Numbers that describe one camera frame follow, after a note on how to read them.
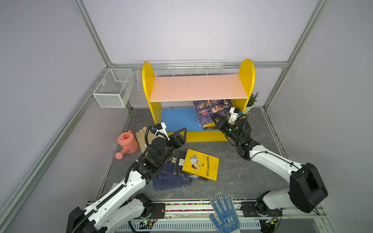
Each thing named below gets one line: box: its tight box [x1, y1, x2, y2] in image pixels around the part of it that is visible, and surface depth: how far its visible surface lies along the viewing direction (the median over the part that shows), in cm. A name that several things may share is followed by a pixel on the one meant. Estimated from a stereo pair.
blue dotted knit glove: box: [208, 193, 240, 233], surface depth 74 cm
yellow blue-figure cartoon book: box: [182, 148, 220, 182], surface depth 88 cm
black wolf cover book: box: [173, 150, 191, 177], surface depth 86 cm
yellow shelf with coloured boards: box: [141, 58, 256, 143], surface depth 77 cm
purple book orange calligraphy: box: [192, 99, 234, 126], surface depth 80 cm
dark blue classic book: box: [160, 161, 193, 185], surface depth 82 cm
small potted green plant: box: [243, 91, 260, 118], surface depth 104 cm
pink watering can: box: [115, 130, 139, 160], surface depth 90 cm
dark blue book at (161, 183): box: [154, 176, 191, 191], surface depth 82 cm
